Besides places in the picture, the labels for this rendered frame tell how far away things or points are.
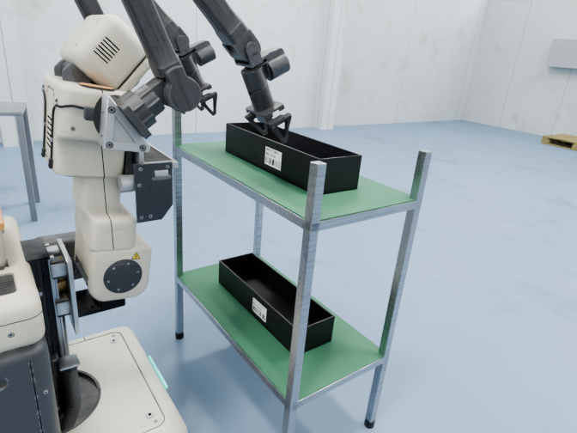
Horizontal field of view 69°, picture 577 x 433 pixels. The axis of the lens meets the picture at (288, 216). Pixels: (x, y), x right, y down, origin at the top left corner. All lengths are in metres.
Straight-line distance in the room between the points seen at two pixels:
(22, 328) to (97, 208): 0.34
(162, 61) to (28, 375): 0.76
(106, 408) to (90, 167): 0.75
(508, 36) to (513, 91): 1.25
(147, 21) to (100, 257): 0.60
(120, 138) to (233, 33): 0.35
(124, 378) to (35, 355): 0.53
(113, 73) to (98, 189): 0.30
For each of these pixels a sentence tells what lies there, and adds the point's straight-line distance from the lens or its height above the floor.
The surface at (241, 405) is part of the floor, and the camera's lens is 1.88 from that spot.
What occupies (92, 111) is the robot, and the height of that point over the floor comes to 1.19.
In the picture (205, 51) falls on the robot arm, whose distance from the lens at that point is 1.52.
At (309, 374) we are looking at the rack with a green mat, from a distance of 1.51.
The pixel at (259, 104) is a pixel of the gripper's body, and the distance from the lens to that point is 1.14.
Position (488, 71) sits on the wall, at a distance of 11.84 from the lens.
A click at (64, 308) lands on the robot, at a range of 1.34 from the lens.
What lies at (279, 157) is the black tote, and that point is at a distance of 1.39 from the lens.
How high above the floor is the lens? 1.35
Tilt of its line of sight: 22 degrees down
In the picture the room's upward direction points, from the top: 5 degrees clockwise
